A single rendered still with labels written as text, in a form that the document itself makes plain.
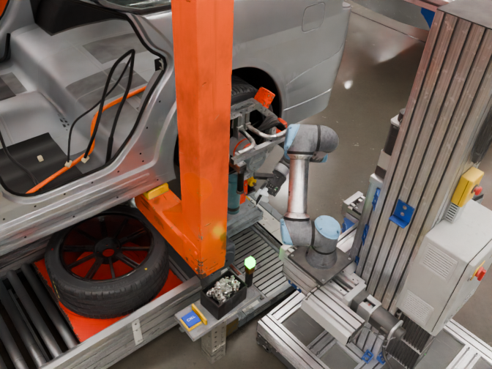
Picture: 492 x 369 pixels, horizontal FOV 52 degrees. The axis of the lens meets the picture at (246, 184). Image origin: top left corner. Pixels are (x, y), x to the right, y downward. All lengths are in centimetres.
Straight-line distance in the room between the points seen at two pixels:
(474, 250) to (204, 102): 116
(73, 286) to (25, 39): 187
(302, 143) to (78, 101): 148
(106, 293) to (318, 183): 203
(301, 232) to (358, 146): 240
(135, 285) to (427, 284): 143
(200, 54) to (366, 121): 320
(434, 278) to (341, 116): 293
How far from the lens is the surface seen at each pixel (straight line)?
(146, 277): 271
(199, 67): 184
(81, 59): 348
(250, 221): 346
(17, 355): 288
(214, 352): 289
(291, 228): 220
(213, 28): 181
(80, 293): 272
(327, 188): 401
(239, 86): 284
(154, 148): 267
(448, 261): 206
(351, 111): 496
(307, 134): 217
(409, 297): 230
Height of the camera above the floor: 262
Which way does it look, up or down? 42 degrees down
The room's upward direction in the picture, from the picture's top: 4 degrees clockwise
